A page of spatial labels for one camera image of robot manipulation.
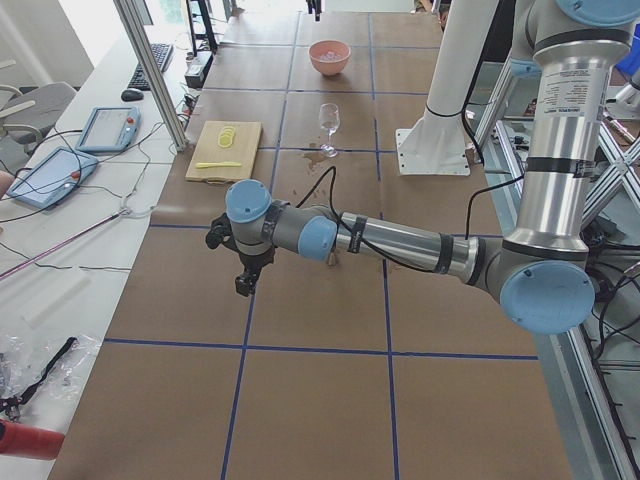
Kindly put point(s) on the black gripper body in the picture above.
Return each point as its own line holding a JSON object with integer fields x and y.
{"x": 254, "y": 261}

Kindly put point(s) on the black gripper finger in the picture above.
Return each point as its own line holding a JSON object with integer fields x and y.
{"x": 246, "y": 282}
{"x": 315, "y": 9}

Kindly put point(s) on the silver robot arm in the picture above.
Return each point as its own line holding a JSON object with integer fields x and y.
{"x": 536, "y": 273}

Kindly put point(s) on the clear ice cubes pile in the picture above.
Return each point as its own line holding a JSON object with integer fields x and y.
{"x": 330, "y": 56}

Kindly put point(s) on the clear wine glass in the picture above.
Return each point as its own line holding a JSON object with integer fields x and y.
{"x": 329, "y": 120}

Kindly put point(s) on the pink bowl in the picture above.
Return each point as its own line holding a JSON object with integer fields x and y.
{"x": 329, "y": 68}

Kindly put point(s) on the yellow plastic knife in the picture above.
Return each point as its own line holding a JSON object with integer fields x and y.
{"x": 224, "y": 164}

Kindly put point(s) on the bamboo cutting board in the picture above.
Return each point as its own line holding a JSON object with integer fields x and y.
{"x": 244, "y": 149}

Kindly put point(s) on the black power box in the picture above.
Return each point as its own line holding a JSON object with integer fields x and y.
{"x": 198, "y": 69}

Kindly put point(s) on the far blue teach pendant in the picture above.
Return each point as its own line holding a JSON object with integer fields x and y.
{"x": 109, "y": 130}

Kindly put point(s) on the blue teach pendant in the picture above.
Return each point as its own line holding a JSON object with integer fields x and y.
{"x": 54, "y": 178}
{"x": 109, "y": 130}

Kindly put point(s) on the black computer mouse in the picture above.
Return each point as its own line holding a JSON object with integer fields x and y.
{"x": 132, "y": 95}

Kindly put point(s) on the near blue teach pendant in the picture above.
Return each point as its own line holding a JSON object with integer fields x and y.
{"x": 54, "y": 178}

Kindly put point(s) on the grey office chair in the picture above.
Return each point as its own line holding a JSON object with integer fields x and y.
{"x": 28, "y": 117}

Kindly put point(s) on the clear plastic bag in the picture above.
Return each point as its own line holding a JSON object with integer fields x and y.
{"x": 50, "y": 371}

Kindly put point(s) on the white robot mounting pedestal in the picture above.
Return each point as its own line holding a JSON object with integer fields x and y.
{"x": 436, "y": 143}

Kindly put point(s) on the aluminium frame post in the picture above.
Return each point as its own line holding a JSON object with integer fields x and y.
{"x": 133, "y": 25}

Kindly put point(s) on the red black tool handle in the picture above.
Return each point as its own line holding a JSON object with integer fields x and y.
{"x": 29, "y": 442}

